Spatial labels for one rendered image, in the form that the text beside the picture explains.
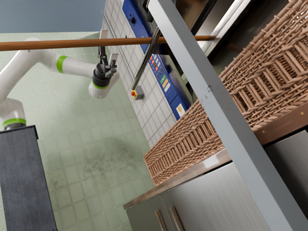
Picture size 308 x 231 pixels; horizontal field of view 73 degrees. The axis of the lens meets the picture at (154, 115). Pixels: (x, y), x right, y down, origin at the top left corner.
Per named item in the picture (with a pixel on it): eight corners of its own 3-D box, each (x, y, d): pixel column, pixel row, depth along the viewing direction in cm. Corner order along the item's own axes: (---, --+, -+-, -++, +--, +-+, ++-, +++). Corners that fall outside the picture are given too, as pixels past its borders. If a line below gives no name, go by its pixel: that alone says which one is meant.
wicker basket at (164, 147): (227, 157, 117) (204, 115, 127) (330, 106, 71) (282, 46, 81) (153, 189, 94) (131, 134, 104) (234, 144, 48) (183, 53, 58)
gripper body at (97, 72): (107, 65, 109) (110, 53, 102) (112, 79, 107) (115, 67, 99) (92, 67, 106) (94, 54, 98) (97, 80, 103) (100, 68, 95)
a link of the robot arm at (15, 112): (-8, 129, 123) (-11, 101, 129) (15, 133, 137) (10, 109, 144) (11, 119, 122) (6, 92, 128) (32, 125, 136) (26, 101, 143)
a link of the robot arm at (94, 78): (93, 88, 107) (88, 74, 110) (114, 85, 112) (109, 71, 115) (94, 81, 102) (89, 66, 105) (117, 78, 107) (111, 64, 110)
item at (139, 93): (141, 99, 203) (137, 90, 206) (144, 93, 195) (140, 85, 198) (134, 101, 199) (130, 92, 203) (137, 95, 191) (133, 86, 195)
